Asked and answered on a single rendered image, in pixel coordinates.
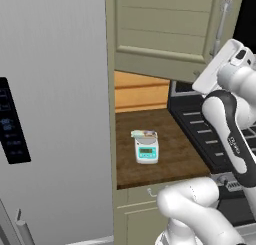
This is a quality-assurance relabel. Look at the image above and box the olive cabinet frame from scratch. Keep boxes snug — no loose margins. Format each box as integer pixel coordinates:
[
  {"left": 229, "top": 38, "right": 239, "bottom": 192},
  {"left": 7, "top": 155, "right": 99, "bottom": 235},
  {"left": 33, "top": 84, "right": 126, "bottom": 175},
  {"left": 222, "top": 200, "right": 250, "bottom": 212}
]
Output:
[{"left": 104, "top": 0, "right": 118, "bottom": 245}]

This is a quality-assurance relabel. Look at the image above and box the grey fridge handle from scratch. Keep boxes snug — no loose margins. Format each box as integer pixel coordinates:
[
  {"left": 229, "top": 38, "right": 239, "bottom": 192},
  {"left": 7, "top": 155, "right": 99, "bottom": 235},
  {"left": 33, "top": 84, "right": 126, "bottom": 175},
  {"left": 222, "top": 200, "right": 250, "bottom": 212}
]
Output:
[{"left": 14, "top": 207, "right": 36, "bottom": 245}]

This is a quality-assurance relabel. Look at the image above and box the olive drawer front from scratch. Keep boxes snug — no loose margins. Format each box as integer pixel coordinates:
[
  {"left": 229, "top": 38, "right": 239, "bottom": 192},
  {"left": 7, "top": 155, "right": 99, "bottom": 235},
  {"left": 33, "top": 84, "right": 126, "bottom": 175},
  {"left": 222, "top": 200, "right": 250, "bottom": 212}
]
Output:
[{"left": 125, "top": 182, "right": 188, "bottom": 207}]

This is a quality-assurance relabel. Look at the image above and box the dark stove knob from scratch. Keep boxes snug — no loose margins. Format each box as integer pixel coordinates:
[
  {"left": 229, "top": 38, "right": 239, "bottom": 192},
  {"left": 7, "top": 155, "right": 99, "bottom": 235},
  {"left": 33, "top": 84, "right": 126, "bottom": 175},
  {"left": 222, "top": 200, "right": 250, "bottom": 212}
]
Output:
[{"left": 216, "top": 175, "right": 230, "bottom": 188}]

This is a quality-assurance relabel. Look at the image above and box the silver cabinet door handle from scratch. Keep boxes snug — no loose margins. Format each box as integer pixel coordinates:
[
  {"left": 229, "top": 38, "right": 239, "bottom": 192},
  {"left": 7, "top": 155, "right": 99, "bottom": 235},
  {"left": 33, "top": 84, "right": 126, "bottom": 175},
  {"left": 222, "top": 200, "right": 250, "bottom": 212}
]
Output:
[{"left": 209, "top": 0, "right": 234, "bottom": 58}]

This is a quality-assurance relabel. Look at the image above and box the pale wrapped bar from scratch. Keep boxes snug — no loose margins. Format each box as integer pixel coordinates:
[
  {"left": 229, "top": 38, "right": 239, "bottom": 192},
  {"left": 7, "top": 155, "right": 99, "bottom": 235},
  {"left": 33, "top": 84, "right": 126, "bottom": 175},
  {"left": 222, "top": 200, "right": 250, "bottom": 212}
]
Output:
[{"left": 130, "top": 129, "right": 158, "bottom": 139}]

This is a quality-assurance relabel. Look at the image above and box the white teal digital scale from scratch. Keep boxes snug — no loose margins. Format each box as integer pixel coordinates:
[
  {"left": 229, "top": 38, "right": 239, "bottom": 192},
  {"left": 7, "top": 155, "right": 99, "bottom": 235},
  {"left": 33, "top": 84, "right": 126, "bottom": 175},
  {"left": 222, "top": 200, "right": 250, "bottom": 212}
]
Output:
[{"left": 134, "top": 135, "right": 159, "bottom": 165}]

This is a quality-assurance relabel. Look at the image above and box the silver drawer handle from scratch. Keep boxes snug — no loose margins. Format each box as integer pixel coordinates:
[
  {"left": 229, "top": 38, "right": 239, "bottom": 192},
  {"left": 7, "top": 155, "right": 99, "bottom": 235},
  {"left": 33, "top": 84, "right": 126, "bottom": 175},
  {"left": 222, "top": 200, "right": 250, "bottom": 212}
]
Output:
[{"left": 146, "top": 186, "right": 168, "bottom": 199}]

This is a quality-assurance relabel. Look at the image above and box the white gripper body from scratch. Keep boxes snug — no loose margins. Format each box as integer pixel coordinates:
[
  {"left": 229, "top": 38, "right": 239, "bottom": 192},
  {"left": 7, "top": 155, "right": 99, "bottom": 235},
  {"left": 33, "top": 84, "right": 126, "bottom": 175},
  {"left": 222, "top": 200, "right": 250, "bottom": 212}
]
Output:
[{"left": 192, "top": 38, "right": 247, "bottom": 96}]

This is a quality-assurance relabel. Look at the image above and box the olive base cabinet door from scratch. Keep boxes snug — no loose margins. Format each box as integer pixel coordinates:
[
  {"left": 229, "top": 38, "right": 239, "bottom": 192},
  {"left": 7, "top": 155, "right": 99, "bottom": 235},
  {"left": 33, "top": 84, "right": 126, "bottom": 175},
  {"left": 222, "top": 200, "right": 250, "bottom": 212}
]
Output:
[{"left": 124, "top": 207, "right": 172, "bottom": 245}]

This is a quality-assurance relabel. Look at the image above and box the grey fridge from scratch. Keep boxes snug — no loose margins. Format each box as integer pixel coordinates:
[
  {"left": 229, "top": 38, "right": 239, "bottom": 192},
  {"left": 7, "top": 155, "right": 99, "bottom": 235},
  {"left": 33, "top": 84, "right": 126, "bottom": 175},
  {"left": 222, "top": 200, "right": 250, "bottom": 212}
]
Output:
[{"left": 0, "top": 0, "right": 115, "bottom": 245}]

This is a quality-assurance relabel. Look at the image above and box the black stove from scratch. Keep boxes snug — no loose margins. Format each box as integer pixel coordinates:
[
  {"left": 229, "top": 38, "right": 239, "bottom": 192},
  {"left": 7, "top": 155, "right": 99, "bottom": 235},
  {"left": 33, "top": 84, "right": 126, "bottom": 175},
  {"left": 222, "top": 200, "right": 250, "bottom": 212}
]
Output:
[{"left": 167, "top": 80, "right": 256, "bottom": 227}]

